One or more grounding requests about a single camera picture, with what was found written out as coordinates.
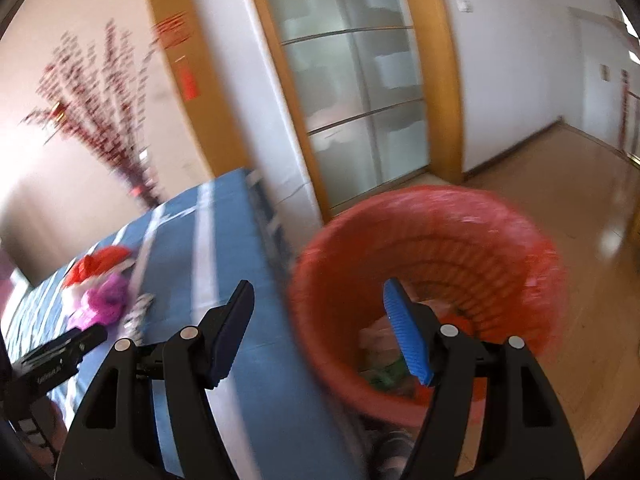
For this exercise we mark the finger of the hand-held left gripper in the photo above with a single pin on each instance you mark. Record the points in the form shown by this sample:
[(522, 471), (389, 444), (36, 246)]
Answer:
[(75, 342)]

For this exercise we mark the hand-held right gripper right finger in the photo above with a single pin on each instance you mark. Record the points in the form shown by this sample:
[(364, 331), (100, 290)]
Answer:
[(407, 335)]

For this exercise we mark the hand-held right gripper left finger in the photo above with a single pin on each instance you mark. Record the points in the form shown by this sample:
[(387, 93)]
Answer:
[(230, 340)]

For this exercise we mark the green plastic bag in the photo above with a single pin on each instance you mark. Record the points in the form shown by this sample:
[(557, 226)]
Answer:
[(389, 372)]

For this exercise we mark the white plastic bag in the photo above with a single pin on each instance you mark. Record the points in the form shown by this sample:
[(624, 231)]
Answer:
[(76, 294)]

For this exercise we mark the pink plastic bag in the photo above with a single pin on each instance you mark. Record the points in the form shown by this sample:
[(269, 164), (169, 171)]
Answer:
[(102, 297)]

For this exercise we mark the red plastic waste basket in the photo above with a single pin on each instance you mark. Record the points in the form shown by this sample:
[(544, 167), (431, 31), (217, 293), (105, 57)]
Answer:
[(340, 310)]

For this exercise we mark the red plastic bag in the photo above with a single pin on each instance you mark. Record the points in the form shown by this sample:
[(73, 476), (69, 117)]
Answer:
[(100, 259)]

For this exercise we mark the blue white striped tablecloth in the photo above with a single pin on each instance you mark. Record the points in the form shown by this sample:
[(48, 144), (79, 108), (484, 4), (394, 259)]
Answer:
[(200, 260)]

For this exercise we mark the glass vase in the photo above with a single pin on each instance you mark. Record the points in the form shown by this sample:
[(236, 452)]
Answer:
[(147, 190)]

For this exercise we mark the small red lantern ornament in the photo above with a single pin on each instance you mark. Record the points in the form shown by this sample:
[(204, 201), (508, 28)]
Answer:
[(58, 112)]

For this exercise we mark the red berry branches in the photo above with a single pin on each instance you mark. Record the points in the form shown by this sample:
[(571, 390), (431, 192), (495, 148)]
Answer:
[(100, 110)]

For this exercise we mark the frosted glass sliding door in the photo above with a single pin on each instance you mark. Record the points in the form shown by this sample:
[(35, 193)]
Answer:
[(350, 75)]

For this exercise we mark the red tasselled hanging ornament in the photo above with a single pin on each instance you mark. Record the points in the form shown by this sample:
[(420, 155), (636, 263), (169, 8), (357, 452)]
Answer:
[(175, 40)]

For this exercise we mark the white room door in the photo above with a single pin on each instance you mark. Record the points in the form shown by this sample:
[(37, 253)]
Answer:
[(600, 70)]

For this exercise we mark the wooden door frame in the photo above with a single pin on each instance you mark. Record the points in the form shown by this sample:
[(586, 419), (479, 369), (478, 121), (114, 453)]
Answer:
[(440, 85)]

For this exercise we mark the small white wall switch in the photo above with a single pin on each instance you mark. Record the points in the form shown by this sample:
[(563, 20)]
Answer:
[(465, 6)]

